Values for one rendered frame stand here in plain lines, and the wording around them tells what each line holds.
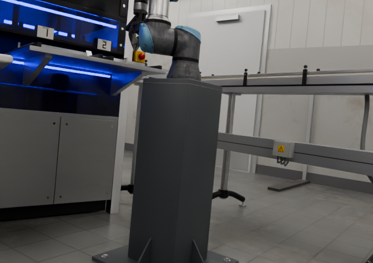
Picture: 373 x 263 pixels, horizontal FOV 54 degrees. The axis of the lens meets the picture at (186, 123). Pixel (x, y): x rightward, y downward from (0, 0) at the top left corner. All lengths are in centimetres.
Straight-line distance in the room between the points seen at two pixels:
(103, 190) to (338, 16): 340
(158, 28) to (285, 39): 340
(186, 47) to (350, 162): 106
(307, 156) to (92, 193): 127
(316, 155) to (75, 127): 137
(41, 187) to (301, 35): 356
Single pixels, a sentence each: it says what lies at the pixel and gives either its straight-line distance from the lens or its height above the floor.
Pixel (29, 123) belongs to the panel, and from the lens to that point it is 209.
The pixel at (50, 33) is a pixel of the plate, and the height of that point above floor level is 102.
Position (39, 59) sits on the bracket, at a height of 84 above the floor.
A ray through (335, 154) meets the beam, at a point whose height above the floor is 51.
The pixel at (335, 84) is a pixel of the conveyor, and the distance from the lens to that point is 212.
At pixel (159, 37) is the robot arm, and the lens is 152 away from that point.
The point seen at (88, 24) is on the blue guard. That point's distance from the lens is 223.
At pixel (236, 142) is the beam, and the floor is 50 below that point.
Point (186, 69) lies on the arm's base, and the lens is 154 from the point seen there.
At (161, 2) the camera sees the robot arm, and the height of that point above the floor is 110.
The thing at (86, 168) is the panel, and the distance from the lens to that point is 223.
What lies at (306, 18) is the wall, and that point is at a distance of 479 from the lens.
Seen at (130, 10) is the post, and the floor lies 126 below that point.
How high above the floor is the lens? 64
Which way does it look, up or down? 1 degrees down
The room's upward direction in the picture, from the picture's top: 5 degrees clockwise
